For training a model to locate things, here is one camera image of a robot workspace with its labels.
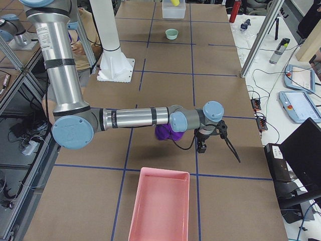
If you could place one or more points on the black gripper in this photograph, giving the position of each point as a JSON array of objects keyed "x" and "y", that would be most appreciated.
[{"x": 203, "y": 137}]

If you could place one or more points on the purple cloth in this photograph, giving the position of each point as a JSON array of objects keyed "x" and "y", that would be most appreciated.
[{"x": 164, "y": 132}]

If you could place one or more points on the yellow plastic cup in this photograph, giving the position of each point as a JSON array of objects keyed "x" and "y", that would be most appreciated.
[{"x": 175, "y": 3}]

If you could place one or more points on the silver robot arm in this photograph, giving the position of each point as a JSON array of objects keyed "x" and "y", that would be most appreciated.
[
  {"x": 15, "y": 34},
  {"x": 76, "y": 121}
]

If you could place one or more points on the black box device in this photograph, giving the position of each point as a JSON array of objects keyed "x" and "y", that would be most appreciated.
[{"x": 276, "y": 163}]

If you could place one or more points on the black monitor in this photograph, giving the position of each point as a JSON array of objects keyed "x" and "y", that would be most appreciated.
[{"x": 301, "y": 150}]

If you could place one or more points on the lower teach pendant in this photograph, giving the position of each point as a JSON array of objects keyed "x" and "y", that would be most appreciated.
[{"x": 299, "y": 106}]

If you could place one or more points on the teach pendant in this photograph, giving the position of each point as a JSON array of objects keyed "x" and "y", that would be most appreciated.
[
  {"x": 299, "y": 106},
  {"x": 299, "y": 78}
]

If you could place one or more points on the upper teach pendant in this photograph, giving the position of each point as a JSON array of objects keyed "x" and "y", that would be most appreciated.
[{"x": 299, "y": 78}]

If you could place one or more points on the pink plastic tray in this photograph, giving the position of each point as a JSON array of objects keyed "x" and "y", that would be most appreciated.
[{"x": 161, "y": 209}]

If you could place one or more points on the clear water bottle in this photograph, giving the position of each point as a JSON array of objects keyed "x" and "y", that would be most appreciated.
[{"x": 279, "y": 50}]

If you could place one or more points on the blue black handheld tool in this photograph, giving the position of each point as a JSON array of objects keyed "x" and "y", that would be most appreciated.
[{"x": 244, "y": 26}]

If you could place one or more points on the mint green bowl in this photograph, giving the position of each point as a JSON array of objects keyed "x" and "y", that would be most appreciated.
[{"x": 171, "y": 34}]

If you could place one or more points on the red bottle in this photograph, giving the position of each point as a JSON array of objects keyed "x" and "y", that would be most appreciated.
[{"x": 235, "y": 10}]

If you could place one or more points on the clear plastic bin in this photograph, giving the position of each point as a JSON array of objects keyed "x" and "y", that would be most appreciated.
[{"x": 171, "y": 12}]

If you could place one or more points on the seated person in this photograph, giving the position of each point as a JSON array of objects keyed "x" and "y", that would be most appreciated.
[{"x": 81, "y": 60}]

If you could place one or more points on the white power strip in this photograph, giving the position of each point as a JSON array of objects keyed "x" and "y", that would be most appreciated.
[{"x": 29, "y": 148}]

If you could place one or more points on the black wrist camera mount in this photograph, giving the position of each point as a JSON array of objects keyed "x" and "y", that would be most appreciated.
[{"x": 221, "y": 129}]

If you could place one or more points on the aluminium frame post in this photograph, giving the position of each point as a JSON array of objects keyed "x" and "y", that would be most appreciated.
[{"x": 267, "y": 23}]

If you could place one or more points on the white camera column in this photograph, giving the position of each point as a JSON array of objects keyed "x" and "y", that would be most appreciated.
[{"x": 114, "y": 65}]

